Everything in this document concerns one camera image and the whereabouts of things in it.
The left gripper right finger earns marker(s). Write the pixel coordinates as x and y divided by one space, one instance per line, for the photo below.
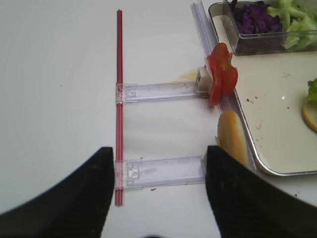
246 206

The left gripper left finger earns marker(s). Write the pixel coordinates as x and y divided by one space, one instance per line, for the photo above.
76 207

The white block behind tomato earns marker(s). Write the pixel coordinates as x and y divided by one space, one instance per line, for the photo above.
204 80

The tomato slices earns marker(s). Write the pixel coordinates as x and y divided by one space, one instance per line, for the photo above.
224 74

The lettuce leaf on bun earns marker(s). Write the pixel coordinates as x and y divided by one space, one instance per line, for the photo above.
312 90

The green lettuce pile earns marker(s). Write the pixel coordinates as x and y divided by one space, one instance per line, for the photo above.
299 23

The lower left clear crossbar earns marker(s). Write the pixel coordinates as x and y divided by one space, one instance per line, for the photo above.
139 174

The clear crossbar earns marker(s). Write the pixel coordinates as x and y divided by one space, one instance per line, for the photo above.
135 93
139 174

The upright bun half left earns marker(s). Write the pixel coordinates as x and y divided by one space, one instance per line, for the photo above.
231 136

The bottom bun slice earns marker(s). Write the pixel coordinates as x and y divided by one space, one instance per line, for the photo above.
309 113

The cream metal tray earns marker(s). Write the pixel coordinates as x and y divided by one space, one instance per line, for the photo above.
271 89

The upper left clear crossbar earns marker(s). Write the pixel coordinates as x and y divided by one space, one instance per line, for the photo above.
135 93

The left clear long divider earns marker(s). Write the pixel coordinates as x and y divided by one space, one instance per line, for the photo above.
209 38

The clear plastic salad box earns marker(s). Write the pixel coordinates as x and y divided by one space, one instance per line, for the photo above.
266 43

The purple cabbage leaves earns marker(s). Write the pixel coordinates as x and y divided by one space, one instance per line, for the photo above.
253 18

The left red rail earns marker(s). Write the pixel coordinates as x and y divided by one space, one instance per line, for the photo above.
119 193

